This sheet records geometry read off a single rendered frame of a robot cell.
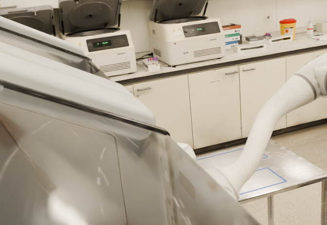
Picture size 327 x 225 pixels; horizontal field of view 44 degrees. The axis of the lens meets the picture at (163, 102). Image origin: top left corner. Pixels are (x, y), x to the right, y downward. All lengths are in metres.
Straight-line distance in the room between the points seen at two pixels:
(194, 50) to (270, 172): 1.99
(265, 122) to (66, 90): 0.67
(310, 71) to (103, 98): 0.77
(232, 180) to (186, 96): 2.67
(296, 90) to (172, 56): 2.36
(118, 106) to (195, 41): 2.93
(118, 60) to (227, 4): 1.52
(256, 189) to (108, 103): 1.10
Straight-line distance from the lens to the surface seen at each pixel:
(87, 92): 0.68
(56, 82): 0.67
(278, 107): 1.24
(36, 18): 3.52
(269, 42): 4.27
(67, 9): 3.57
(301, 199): 3.24
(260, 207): 3.12
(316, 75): 1.29
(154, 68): 3.45
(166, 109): 3.61
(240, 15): 4.49
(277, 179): 1.77
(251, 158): 1.07
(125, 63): 3.42
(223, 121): 3.89
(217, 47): 3.70
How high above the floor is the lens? 1.67
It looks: 17 degrees down
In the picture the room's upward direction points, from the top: 6 degrees counter-clockwise
